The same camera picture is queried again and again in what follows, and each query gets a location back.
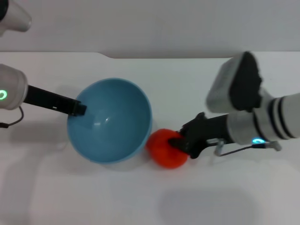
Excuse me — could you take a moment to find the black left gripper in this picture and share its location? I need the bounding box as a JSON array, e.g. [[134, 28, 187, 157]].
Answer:
[[24, 84, 88, 117]]

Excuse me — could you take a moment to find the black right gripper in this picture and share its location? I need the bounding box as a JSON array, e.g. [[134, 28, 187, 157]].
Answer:
[[167, 112, 232, 160]]

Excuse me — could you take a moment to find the orange fruit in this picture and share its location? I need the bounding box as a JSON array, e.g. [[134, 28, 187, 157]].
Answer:
[[145, 128, 189, 170]]

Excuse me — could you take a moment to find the blue bowl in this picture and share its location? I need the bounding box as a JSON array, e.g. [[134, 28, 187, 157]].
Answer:
[[67, 78, 153, 164]]

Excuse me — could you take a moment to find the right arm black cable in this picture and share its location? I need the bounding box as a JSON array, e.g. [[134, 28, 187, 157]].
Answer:
[[215, 139, 282, 158]]

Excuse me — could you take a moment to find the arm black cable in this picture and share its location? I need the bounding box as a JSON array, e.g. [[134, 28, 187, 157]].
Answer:
[[215, 139, 282, 158], [0, 106, 24, 129]]

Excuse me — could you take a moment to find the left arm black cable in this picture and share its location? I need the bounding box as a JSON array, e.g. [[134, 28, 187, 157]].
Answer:
[[0, 106, 24, 129]]

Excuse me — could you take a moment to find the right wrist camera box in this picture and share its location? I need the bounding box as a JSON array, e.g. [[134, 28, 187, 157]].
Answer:
[[205, 51, 263, 113]]

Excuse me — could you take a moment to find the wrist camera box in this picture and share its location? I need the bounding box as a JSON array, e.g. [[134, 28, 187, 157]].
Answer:
[[205, 51, 263, 113], [0, 0, 32, 32]]

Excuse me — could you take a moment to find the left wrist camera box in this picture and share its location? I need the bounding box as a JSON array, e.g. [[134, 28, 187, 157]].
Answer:
[[0, 0, 32, 32]]

